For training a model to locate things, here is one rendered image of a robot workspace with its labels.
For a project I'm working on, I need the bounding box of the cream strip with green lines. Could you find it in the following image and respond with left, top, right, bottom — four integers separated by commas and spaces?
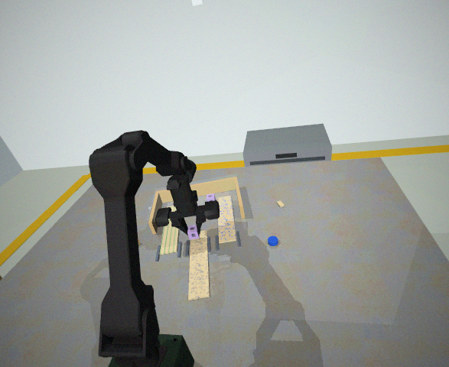
159, 220, 179, 255

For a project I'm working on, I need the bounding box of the cream speckled flat strip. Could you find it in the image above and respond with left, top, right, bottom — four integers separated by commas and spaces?
218, 208, 236, 243

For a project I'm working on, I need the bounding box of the light purple cube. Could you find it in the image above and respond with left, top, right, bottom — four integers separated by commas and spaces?
187, 225, 200, 239

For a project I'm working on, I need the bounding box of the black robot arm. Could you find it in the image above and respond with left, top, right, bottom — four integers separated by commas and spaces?
89, 130, 198, 367

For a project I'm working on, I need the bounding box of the cream strip with grey dots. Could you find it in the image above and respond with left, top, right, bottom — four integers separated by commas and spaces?
188, 230, 210, 300

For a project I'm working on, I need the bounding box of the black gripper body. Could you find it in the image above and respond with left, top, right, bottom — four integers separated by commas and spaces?
155, 192, 220, 227

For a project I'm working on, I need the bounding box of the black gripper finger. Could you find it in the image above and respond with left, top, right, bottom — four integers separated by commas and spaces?
196, 217, 206, 234
171, 218, 188, 235

